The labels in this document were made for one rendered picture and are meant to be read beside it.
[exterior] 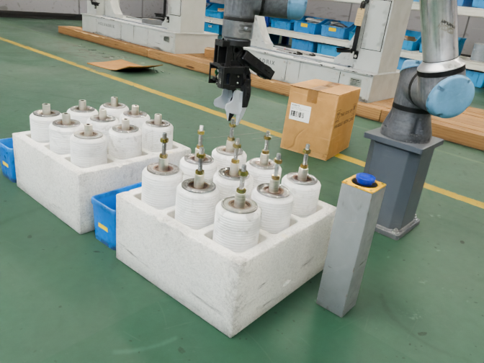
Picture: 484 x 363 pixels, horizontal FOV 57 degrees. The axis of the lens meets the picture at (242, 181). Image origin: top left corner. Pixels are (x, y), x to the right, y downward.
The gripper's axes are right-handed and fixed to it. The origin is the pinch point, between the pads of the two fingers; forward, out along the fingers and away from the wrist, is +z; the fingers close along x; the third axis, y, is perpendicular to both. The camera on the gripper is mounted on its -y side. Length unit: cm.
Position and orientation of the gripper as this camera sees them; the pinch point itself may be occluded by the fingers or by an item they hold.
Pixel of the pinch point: (235, 117)
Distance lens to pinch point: 118.9
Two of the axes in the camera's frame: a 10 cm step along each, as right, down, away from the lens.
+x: 5.5, 3.8, -7.4
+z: -1.1, 9.2, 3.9
